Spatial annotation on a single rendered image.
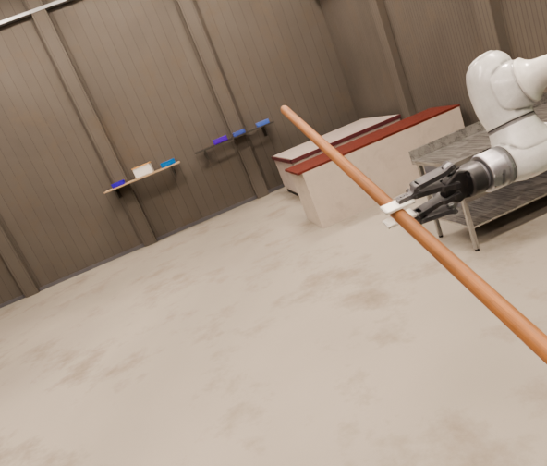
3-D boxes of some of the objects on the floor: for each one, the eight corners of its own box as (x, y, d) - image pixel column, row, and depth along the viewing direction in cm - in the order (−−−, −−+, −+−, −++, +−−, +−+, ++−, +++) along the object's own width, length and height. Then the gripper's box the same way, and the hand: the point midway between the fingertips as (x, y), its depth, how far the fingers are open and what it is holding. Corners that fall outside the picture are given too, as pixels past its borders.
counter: (475, 161, 691) (459, 104, 668) (319, 230, 665) (297, 173, 642) (444, 159, 773) (430, 107, 750) (303, 220, 746) (284, 169, 723)
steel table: (647, 174, 436) (630, 74, 411) (476, 253, 417) (447, 153, 392) (583, 169, 505) (565, 83, 480) (434, 238, 486) (407, 152, 461)
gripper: (491, 150, 93) (387, 195, 91) (491, 212, 102) (397, 254, 101) (467, 138, 99) (370, 180, 97) (469, 197, 109) (381, 237, 107)
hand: (397, 212), depth 99 cm, fingers closed on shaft, 3 cm apart
